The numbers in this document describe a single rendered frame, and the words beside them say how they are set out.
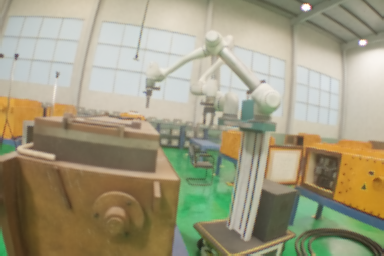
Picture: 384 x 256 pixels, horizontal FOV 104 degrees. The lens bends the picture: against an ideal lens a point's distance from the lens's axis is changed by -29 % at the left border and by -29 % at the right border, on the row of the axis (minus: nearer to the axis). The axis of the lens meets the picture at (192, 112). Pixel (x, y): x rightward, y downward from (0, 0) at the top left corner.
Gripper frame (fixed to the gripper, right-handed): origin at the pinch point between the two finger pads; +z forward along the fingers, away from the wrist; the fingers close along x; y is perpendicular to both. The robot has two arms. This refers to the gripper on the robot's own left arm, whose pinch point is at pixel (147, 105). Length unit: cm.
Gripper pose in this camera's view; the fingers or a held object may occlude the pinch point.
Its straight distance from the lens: 180.0
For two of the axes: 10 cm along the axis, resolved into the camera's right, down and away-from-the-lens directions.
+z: -1.2, 9.9, -0.3
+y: -9.6, -1.3, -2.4
